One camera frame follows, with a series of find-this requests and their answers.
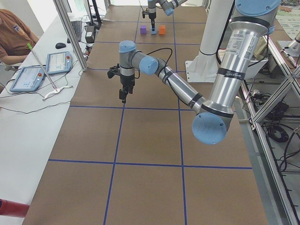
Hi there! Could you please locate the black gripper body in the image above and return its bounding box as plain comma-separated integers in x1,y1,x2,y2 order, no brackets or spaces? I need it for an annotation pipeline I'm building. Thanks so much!
120,75,135,94
149,13,156,21

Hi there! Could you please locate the light blue foam block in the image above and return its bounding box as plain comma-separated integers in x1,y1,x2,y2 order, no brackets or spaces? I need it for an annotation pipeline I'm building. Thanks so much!
150,28,157,35

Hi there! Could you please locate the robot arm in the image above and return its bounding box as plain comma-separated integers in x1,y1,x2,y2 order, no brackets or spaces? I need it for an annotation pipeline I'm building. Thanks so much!
142,0,187,31
117,0,280,144

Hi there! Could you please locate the purple foam block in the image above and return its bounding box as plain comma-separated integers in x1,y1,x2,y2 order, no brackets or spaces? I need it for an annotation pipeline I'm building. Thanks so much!
140,25,147,35

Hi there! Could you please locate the orange foam block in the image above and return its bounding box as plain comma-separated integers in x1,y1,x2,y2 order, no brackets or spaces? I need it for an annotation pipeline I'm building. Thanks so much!
158,25,166,35

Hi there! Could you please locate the black power adapter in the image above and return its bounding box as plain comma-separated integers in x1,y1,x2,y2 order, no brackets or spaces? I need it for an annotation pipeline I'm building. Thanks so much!
85,26,96,43

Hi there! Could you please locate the far teach pendant tablet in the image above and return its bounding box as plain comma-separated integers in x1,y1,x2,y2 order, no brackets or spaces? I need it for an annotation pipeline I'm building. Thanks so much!
46,51,73,75

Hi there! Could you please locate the teach pendant tablet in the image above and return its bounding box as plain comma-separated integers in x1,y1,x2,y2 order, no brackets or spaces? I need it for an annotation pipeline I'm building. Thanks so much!
46,51,73,75
10,67,45,92

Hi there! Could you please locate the black keyboard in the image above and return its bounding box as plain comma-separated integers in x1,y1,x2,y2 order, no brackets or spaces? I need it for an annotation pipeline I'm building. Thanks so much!
71,21,82,42

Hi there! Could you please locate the black computer mouse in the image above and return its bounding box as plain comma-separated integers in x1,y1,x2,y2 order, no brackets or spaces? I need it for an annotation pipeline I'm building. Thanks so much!
55,42,66,49

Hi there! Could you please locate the near teach pendant tablet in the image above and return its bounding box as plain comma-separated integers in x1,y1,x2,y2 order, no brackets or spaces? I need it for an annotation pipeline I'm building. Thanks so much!
10,67,45,92

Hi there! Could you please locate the silver reacher stick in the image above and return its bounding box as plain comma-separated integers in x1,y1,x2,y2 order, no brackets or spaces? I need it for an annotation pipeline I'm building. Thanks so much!
27,43,73,101

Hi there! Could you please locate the person in brown shirt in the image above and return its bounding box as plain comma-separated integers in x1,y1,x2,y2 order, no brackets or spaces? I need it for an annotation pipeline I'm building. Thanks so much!
0,9,39,65

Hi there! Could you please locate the red cylinder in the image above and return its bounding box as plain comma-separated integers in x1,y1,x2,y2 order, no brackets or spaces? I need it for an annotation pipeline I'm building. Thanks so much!
0,199,30,218

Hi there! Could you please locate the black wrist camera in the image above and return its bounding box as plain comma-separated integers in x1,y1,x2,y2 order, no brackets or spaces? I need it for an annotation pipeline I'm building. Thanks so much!
142,8,149,18
107,64,120,79

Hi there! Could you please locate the black camera cable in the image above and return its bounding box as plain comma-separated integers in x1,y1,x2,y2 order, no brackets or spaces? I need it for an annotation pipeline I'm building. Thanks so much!
133,47,173,80

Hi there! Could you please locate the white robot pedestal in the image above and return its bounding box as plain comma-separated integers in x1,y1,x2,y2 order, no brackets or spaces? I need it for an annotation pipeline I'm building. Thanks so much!
186,0,234,83

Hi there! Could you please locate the aluminium frame post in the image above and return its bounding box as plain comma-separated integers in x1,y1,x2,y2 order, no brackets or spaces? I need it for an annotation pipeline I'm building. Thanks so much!
53,0,87,72

